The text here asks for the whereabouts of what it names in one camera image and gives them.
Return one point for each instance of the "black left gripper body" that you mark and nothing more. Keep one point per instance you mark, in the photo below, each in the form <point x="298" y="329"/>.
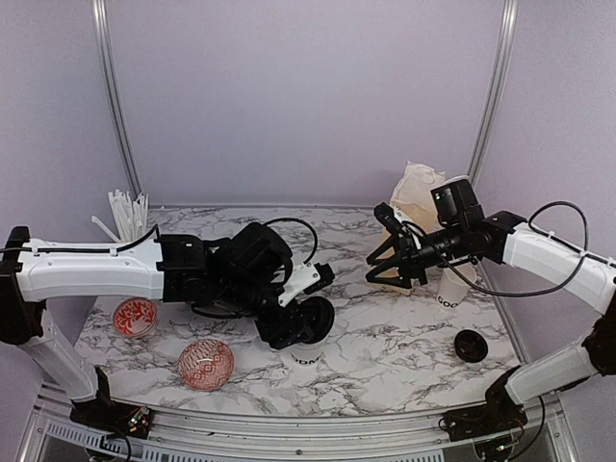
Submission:
<point x="242" y="296"/>

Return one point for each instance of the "brown paper bag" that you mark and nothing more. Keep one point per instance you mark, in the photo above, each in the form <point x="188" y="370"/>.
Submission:
<point x="412" y="196"/>

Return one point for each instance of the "white paper coffee cup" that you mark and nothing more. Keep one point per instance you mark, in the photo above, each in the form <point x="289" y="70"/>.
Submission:
<point x="308" y="354"/>

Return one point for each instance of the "black cup lid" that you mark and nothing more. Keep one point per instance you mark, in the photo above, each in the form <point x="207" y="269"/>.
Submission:
<point x="470" y="346"/>
<point x="320" y="320"/>

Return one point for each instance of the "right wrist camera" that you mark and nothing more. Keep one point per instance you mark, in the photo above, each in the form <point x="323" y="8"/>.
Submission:
<point x="387" y="217"/>

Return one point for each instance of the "front aluminium rail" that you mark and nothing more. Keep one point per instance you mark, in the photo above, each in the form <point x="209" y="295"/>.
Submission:
<point x="195" y="436"/>

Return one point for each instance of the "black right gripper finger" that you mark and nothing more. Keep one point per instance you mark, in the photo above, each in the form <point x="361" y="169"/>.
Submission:
<point x="387" y="247"/>
<point x="391" y="273"/>

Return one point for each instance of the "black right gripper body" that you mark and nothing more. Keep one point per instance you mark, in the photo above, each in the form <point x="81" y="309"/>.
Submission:
<point x="456" y="248"/>

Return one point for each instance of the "black cup with straws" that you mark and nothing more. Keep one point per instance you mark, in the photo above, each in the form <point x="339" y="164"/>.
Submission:
<point x="130" y="216"/>

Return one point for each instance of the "right aluminium frame post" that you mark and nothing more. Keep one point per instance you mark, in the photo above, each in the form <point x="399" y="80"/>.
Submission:
<point x="508" y="22"/>

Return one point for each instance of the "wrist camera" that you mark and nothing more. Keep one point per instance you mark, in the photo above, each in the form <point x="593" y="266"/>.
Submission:
<point x="387" y="217"/>
<point x="305" y="279"/>

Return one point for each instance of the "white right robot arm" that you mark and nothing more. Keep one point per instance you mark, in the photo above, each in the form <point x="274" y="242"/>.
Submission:
<point x="516" y="242"/>

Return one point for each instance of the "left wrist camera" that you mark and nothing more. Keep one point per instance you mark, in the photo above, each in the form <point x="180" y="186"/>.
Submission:
<point x="305" y="279"/>

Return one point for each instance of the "left aluminium frame post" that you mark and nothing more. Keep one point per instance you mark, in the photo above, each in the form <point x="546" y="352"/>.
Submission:
<point x="106" y="55"/>

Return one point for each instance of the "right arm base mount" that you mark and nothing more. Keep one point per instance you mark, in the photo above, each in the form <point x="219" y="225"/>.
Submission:
<point x="481" y="420"/>

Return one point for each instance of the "red floral pattern bowl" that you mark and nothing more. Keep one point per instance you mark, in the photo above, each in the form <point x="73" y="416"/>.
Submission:
<point x="135" y="317"/>

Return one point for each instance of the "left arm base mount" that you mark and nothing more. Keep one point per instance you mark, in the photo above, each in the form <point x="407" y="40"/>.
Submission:
<point x="118" y="417"/>

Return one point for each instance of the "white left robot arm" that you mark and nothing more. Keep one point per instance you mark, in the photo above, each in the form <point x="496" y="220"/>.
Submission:
<point x="161" y="267"/>

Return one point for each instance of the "aluminium frame post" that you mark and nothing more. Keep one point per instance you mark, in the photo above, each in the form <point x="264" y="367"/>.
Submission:
<point x="106" y="55"/>
<point x="508" y="22"/>

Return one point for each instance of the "red geometric pattern bowl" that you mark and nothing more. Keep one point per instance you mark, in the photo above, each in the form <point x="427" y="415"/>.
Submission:
<point x="206" y="365"/>

